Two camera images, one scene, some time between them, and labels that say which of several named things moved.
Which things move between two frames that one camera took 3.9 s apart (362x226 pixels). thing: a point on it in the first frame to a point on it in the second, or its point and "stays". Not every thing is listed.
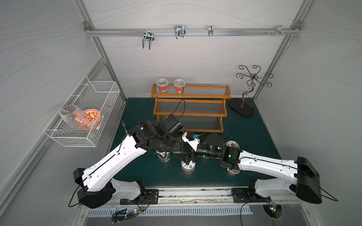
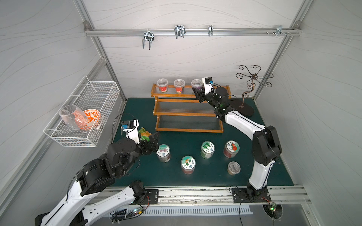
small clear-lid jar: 179,84 stays
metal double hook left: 148,36 stays
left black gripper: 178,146 to 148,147
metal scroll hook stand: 237,104 stays
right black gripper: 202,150 to 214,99
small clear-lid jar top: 162,84 stays
